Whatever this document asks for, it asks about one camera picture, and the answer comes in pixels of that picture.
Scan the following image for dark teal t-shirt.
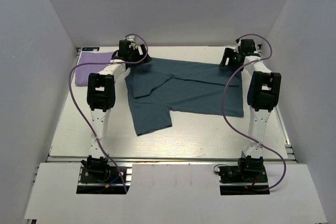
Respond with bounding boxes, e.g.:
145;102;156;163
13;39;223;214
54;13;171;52
125;58;244;136

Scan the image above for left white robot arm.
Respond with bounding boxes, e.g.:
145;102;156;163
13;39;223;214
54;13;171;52
87;34;152;158

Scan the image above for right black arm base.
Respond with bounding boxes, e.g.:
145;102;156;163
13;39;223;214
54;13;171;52
213;155;270;196

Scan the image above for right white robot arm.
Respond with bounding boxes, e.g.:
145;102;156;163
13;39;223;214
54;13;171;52
219;37;281;159

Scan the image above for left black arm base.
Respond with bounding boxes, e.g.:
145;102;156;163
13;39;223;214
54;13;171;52
76;156;131;195

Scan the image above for left blue table sticker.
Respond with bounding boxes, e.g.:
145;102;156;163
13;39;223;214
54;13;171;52
81;47;100;51

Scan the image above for folded lavender t-shirt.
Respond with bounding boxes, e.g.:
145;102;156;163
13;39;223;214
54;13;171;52
75;52;114;87

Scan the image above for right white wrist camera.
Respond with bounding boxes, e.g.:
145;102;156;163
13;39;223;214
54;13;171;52
234;38;241;53

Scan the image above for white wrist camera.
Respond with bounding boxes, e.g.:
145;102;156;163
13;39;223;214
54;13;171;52
234;38;241;53
125;35;138;45

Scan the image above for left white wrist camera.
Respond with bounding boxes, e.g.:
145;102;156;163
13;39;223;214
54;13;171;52
125;35;138;45

